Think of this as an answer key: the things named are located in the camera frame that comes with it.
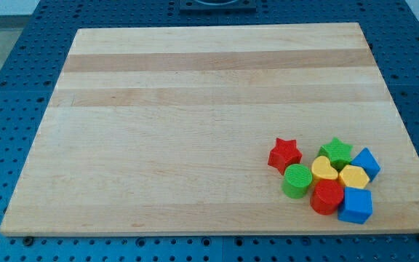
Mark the red cylinder block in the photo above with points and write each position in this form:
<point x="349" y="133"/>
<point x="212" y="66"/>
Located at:
<point x="326" y="197"/>

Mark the wooden board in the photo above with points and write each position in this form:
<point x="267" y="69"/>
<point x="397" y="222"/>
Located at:
<point x="167" y="131"/>

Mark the red star block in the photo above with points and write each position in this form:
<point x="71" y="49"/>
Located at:
<point x="283" y="154"/>

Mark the green cylinder block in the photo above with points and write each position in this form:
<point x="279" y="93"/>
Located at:
<point x="297" y="179"/>

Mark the yellow heart block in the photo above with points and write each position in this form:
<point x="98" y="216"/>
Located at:
<point x="322" y="169"/>

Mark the green star block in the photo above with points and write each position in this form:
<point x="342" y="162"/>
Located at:
<point x="338" y="153"/>

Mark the yellow hexagon block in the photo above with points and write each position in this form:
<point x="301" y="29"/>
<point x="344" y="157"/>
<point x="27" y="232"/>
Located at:
<point x="353" y="176"/>

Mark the blue diamond block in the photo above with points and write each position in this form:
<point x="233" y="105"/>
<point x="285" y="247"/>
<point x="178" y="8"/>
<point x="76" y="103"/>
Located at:
<point x="367" y="162"/>

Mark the blue cube block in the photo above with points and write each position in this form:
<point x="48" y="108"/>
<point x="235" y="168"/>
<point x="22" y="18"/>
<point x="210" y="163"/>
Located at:
<point x="356" y="206"/>

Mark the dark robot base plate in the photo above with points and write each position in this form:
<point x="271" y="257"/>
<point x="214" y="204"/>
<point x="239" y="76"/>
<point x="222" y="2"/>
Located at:
<point x="216" y="5"/>

